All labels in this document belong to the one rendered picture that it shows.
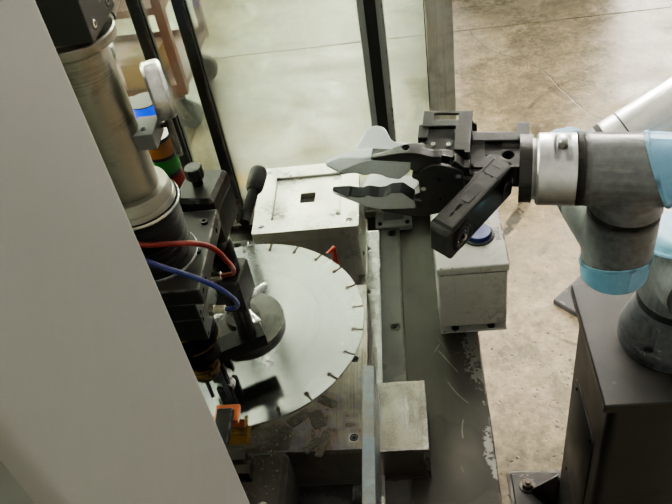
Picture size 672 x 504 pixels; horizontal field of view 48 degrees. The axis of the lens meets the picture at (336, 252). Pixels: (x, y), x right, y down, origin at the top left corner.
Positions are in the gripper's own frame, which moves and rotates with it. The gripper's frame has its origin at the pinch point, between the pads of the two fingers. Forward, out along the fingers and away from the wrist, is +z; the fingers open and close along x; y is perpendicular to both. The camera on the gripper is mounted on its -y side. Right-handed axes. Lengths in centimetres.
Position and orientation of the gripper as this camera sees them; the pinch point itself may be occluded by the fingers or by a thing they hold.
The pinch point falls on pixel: (340, 181)
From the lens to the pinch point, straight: 82.0
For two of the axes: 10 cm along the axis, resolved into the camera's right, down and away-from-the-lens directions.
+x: -1.6, -6.0, -7.8
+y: 1.6, -8.0, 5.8
